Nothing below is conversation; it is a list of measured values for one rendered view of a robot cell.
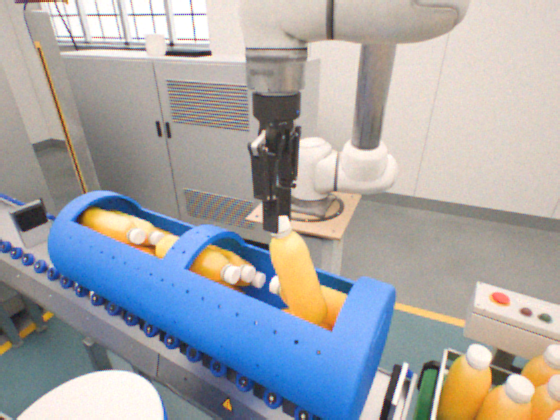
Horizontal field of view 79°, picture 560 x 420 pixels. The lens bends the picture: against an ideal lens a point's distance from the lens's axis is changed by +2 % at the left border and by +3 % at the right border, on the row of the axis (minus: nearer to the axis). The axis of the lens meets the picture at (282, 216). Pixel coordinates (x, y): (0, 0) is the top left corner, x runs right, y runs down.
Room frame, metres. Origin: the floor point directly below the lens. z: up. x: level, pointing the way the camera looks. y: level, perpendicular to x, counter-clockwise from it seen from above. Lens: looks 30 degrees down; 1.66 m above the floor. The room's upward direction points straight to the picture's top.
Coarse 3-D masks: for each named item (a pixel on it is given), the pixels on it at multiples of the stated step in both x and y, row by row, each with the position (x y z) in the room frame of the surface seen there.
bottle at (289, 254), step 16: (272, 240) 0.52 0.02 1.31; (288, 240) 0.51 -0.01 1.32; (272, 256) 0.51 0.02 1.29; (288, 256) 0.49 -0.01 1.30; (304, 256) 0.50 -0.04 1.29; (288, 272) 0.48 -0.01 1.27; (304, 272) 0.49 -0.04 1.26; (288, 288) 0.48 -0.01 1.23; (304, 288) 0.48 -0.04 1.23; (320, 288) 0.50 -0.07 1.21; (288, 304) 0.49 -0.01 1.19; (304, 304) 0.47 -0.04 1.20; (320, 304) 0.48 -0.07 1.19; (320, 320) 0.47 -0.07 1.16
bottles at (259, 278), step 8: (168, 232) 0.88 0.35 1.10; (136, 248) 0.79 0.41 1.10; (144, 248) 0.80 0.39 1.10; (152, 248) 0.84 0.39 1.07; (248, 264) 0.72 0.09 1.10; (256, 272) 0.70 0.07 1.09; (256, 280) 0.68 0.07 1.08; (264, 280) 0.70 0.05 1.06; (232, 288) 0.64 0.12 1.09; (280, 296) 0.64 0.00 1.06; (288, 312) 0.55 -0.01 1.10; (328, 328) 0.50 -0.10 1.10
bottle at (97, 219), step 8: (88, 208) 0.85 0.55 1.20; (96, 208) 0.85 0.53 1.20; (80, 216) 0.83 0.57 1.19; (88, 216) 0.82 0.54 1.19; (96, 216) 0.81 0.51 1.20; (104, 216) 0.80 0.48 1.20; (112, 216) 0.80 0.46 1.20; (120, 216) 0.81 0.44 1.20; (80, 224) 0.82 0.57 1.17; (88, 224) 0.80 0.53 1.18; (96, 224) 0.79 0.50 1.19; (104, 224) 0.78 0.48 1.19; (112, 224) 0.77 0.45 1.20; (120, 224) 0.77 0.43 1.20; (128, 224) 0.78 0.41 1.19; (104, 232) 0.77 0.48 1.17; (112, 232) 0.76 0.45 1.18; (120, 232) 0.75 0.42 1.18; (128, 232) 0.76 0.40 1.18; (120, 240) 0.75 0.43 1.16; (128, 240) 0.75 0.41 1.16
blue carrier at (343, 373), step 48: (96, 192) 0.90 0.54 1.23; (48, 240) 0.76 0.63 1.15; (96, 240) 0.70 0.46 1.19; (192, 240) 0.64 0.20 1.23; (240, 240) 0.74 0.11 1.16; (96, 288) 0.66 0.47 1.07; (144, 288) 0.58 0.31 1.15; (192, 288) 0.53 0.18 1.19; (240, 288) 0.74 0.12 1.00; (336, 288) 0.63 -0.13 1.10; (384, 288) 0.49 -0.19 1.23; (192, 336) 0.49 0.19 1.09; (240, 336) 0.44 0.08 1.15; (288, 336) 0.41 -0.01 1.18; (336, 336) 0.39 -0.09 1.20; (384, 336) 0.51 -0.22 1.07; (288, 384) 0.38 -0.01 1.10; (336, 384) 0.35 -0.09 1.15
